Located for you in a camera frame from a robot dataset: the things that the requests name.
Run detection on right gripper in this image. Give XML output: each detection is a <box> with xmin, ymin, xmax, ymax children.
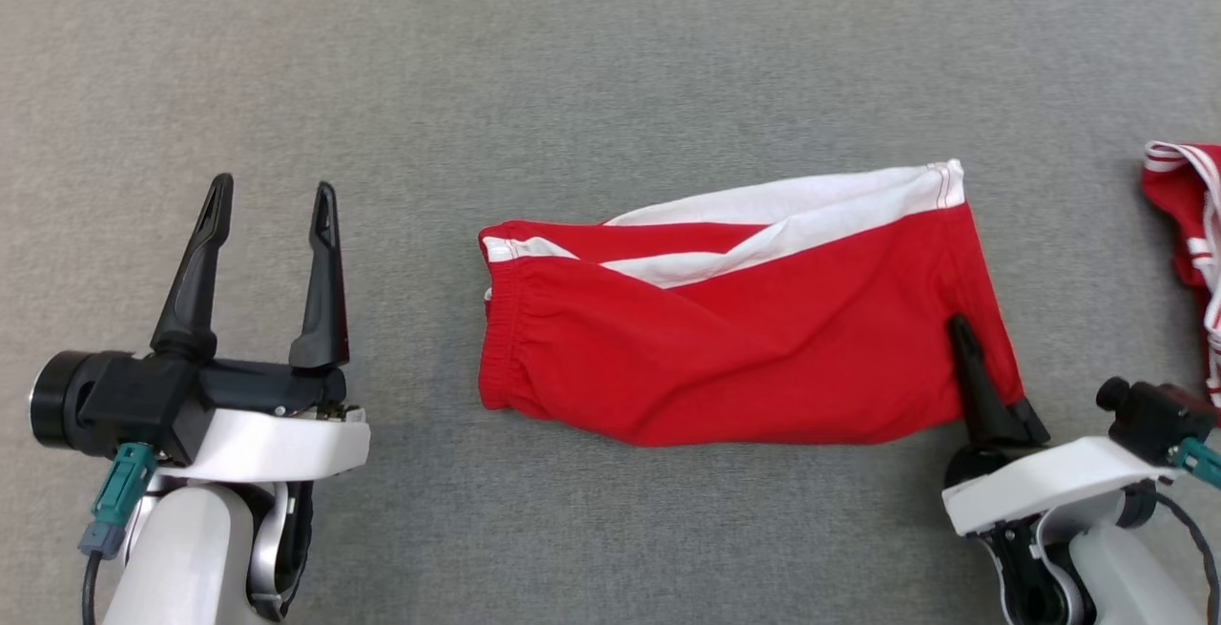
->
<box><xmin>942</xmin><ymin>315</ymin><xmax>1177</xmax><ymax>538</ymax></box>

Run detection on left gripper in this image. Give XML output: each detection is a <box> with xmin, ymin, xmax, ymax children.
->
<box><xmin>151</xmin><ymin>174</ymin><xmax>372</xmax><ymax>486</ymax></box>

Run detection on red and white shorts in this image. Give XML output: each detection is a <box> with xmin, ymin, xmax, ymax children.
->
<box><xmin>477</xmin><ymin>159</ymin><xmax>1026</xmax><ymax>448</ymax></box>

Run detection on red and white basketball jersey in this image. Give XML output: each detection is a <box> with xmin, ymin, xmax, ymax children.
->
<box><xmin>1142</xmin><ymin>141</ymin><xmax>1221</xmax><ymax>406</ymax></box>

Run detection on teal right camera connector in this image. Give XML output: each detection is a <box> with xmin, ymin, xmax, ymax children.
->
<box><xmin>1171</xmin><ymin>438</ymin><xmax>1221</xmax><ymax>490</ymax></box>

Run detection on teal camera connector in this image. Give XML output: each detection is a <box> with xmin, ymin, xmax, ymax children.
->
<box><xmin>1171</xmin><ymin>438</ymin><xmax>1221</xmax><ymax>490</ymax></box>
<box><xmin>78</xmin><ymin>442</ymin><xmax>159</xmax><ymax>561</ymax></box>

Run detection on teal left camera connector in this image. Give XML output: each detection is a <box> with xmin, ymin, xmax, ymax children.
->
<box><xmin>78</xmin><ymin>442</ymin><xmax>159</xmax><ymax>561</ymax></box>

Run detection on black right camera cable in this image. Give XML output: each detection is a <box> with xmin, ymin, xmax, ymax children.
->
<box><xmin>1149</xmin><ymin>491</ymin><xmax>1221</xmax><ymax>612</ymax></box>

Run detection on black camera cable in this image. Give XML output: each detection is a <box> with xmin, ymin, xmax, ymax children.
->
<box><xmin>81</xmin><ymin>553</ymin><xmax>108</xmax><ymax>625</ymax></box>
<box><xmin>1149</xmin><ymin>491</ymin><xmax>1221</xmax><ymax>612</ymax></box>

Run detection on black left camera cable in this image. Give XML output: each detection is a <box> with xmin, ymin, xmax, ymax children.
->
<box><xmin>81</xmin><ymin>553</ymin><xmax>108</xmax><ymax>625</ymax></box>

